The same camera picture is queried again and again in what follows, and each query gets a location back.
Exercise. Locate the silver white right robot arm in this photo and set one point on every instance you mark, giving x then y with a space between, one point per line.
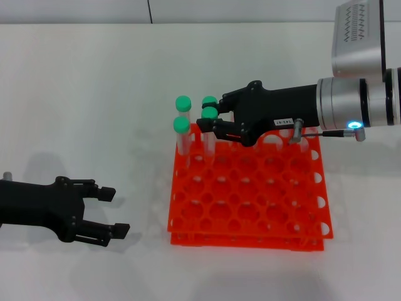
344 103

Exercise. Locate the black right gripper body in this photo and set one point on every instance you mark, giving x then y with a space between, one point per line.
275 105

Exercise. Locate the silver plug on left gripper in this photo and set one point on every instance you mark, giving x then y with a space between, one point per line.
7 176

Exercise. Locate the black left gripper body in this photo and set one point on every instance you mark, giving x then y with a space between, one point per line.
37 205

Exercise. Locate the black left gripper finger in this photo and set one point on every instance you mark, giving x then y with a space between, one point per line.
120 231
106 194

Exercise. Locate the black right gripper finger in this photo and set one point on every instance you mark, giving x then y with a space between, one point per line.
229 99
204 125

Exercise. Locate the orange test tube rack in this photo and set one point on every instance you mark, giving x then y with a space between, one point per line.
249 194

